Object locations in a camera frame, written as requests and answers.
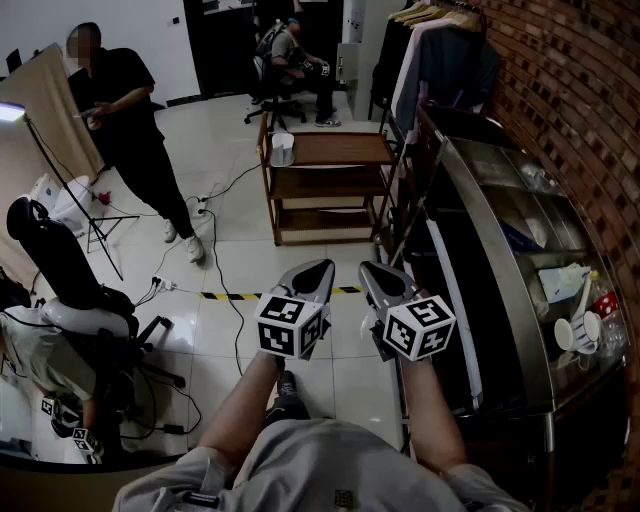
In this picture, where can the pale tissue box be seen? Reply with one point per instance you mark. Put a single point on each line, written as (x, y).
(560, 285)

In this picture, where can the person's right forearm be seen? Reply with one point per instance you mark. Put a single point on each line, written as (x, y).
(432, 415)

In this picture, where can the black office chair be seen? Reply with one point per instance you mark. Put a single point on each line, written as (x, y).
(65, 260)
(272, 100)

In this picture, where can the white cup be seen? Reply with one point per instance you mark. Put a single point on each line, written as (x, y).
(567, 334)
(592, 325)

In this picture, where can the white power strip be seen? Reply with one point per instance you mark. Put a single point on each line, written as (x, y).
(199, 204)
(165, 285)

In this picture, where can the wooden cart shelf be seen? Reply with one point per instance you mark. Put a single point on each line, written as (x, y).
(340, 150)

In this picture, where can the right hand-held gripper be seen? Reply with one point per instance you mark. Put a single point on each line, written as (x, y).
(415, 325)

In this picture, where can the red dotted container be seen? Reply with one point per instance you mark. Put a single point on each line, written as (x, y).
(605, 302)

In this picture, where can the black power adapter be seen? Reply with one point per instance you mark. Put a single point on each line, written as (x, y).
(173, 429)

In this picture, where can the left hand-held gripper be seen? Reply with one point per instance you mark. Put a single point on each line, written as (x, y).
(292, 320)

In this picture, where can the person's leg and shoe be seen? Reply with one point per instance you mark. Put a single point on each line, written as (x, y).
(287, 400)

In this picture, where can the person's grey shirt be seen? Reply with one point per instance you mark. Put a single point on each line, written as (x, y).
(320, 470)

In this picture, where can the white slipper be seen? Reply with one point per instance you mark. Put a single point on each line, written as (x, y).
(281, 150)

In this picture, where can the yellow black floor tape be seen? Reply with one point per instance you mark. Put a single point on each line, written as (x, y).
(225, 296)

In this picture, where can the clothes rack with garments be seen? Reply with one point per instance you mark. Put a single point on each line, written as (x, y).
(440, 65)

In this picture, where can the white cabinet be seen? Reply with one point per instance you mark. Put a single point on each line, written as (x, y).
(347, 62)

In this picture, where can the person's left forearm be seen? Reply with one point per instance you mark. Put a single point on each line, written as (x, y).
(240, 405)

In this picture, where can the black light stand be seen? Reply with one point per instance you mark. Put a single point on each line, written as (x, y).
(65, 185)

